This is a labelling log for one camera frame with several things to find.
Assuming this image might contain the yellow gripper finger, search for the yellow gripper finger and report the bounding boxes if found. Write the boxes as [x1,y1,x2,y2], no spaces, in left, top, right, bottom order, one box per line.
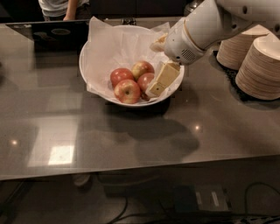
[150,33,167,53]
[145,60,180,97]

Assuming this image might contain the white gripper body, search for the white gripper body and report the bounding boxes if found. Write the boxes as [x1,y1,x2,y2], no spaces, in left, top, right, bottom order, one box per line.
[164,18,205,66]

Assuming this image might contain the red apple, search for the red apple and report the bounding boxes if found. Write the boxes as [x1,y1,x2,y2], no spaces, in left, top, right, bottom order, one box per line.
[114,80,141,104]
[137,73,154,101]
[110,67,134,88]

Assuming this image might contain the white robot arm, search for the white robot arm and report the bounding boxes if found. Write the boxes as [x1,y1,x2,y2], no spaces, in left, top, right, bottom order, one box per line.
[145,0,280,97]

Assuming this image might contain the back right yellowish apple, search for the back right yellowish apple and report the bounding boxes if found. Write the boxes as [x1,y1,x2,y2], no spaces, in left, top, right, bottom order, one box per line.
[131,60,155,81]

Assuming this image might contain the white bowl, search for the white bowl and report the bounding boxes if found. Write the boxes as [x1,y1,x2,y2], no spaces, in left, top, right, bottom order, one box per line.
[79,24,186,109]

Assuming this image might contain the person's hand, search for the person's hand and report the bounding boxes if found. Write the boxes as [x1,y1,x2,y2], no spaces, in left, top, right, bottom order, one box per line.
[63,15,74,21]

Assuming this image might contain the glass jar with cereal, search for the glass jar with cereal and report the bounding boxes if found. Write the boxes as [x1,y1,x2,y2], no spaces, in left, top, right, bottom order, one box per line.
[184,0,204,17]

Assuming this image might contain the white paper liner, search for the white paper liner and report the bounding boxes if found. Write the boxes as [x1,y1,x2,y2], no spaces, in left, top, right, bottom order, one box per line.
[83,16,176,105]

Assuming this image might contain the back stack of paper plates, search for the back stack of paper plates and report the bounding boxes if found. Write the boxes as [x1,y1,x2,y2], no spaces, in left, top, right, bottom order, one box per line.
[217,25,270,70]

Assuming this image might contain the stack of paper plates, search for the stack of paper plates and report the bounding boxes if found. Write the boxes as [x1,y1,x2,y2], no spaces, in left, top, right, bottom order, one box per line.
[235,34,280,101]
[217,25,270,70]

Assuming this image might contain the black mat under plates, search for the black mat under plates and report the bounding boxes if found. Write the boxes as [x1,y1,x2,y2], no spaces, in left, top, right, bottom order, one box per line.
[213,49,280,102]

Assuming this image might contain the front stack of paper plates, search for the front stack of paper plates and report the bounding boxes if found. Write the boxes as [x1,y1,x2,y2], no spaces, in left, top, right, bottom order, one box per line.
[235,34,280,101]

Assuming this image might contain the black induction cooktop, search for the black induction cooktop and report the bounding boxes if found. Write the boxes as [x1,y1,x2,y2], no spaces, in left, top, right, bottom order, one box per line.
[7,19,89,51]

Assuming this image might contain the person torso grey shirt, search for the person torso grey shirt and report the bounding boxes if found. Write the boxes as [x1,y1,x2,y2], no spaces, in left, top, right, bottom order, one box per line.
[38,0,91,21]

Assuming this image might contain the black cable under table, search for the black cable under table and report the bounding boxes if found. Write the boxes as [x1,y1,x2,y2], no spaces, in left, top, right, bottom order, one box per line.
[243,182,280,217]

